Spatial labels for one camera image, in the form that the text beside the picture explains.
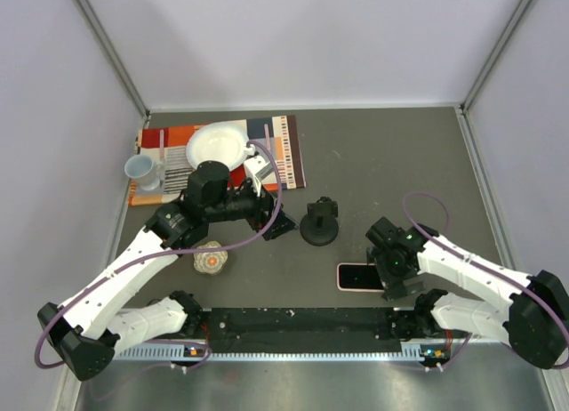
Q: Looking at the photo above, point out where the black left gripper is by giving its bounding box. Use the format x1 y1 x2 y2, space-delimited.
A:
205 174 299 240

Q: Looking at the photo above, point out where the black phone stand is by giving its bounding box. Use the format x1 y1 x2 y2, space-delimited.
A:
300 197 339 246

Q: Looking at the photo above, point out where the black phone pink case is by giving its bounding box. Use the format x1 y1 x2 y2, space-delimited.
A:
336 263 384 293

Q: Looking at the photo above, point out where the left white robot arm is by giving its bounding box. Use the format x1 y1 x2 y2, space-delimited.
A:
35 156 295 381

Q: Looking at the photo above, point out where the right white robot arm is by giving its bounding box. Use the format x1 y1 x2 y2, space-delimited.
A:
366 217 568 369

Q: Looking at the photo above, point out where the colourful patchwork placemat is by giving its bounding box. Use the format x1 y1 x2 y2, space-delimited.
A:
128 115 307 206

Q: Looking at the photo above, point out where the white round plate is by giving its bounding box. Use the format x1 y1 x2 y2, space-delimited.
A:
186 122 255 171

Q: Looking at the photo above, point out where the light blue mug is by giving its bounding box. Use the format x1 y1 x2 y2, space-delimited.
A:
124 154 164 191

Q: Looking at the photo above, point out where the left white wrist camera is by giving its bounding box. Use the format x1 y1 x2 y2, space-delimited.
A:
243 144 272 197

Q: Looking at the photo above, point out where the pink handled fork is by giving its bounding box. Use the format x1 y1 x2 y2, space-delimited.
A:
263 123 271 151

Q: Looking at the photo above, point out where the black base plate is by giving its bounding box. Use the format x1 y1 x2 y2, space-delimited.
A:
206 308 412 351

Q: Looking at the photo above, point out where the pink handled knife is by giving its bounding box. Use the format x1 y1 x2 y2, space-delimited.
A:
157 129 165 171

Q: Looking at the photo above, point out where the grey slotted cable duct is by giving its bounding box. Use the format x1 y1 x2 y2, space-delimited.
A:
115 340 450 366

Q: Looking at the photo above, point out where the left aluminium frame post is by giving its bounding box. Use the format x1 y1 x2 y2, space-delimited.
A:
74 0 150 119

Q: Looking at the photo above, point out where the aluminium frame post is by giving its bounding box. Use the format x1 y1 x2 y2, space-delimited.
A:
460 0 535 116
74 0 150 119

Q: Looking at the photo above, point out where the right aluminium frame post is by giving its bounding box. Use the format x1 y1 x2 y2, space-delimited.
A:
460 0 535 116

